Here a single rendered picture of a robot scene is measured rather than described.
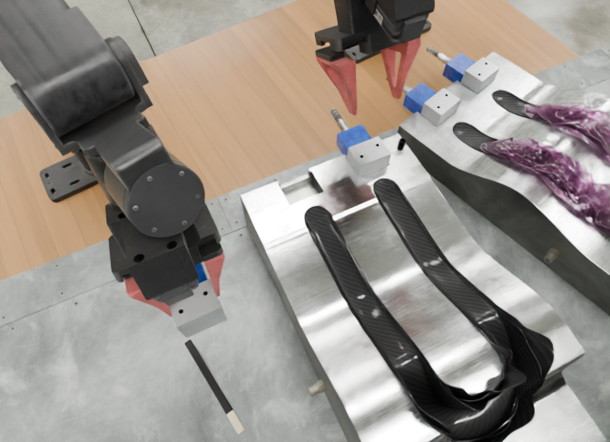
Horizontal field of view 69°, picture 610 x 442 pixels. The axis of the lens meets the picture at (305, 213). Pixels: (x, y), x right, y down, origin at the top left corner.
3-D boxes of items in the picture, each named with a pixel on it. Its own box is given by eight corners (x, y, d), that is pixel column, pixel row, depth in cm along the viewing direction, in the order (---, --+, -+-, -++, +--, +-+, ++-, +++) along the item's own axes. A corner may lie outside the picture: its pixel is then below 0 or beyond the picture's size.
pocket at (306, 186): (277, 194, 67) (276, 181, 64) (309, 181, 68) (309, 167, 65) (290, 218, 65) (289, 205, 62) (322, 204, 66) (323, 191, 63)
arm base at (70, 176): (153, 121, 71) (137, 93, 74) (26, 177, 66) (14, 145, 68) (167, 152, 78) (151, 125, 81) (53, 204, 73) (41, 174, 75)
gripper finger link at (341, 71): (401, 108, 54) (393, 26, 49) (349, 127, 52) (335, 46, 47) (373, 95, 59) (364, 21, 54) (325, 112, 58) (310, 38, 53)
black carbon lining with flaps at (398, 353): (296, 220, 63) (295, 183, 55) (394, 179, 66) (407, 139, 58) (433, 478, 48) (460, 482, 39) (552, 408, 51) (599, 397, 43)
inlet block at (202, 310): (153, 242, 57) (141, 224, 52) (191, 228, 58) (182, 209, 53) (186, 338, 51) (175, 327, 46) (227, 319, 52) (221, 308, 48)
